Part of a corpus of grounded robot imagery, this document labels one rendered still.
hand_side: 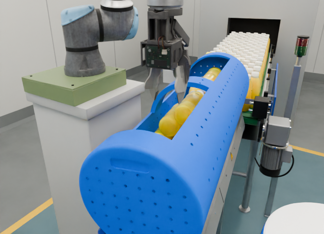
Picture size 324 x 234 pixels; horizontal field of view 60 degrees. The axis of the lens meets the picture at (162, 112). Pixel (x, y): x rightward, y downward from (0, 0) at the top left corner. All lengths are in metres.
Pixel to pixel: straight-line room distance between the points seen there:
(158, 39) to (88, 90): 0.46
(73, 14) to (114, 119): 0.38
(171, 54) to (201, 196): 0.28
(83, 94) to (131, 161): 0.46
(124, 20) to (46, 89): 0.36
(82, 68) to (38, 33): 2.77
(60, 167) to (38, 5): 2.82
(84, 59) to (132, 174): 0.58
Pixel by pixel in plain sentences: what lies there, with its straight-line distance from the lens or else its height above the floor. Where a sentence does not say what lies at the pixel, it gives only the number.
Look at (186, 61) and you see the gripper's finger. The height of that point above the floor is 1.35.
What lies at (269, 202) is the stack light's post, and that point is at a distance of 2.18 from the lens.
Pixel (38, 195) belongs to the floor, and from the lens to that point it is 2.50.
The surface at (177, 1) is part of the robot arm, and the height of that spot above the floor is 1.48.
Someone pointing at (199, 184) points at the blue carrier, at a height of 1.16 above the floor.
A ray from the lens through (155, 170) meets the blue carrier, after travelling 0.53.
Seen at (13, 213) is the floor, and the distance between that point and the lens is 2.42.
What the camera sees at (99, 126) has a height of 1.06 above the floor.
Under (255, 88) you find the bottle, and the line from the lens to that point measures 1.55.
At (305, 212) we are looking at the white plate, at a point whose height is 1.04.
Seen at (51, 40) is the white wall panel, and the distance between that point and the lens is 3.91.
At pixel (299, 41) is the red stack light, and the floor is 1.24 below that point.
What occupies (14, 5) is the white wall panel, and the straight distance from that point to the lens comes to 3.64.
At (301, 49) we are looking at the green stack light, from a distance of 1.71.
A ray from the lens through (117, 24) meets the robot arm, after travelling 1.04.
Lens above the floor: 1.50
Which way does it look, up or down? 24 degrees down
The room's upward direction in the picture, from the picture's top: straight up
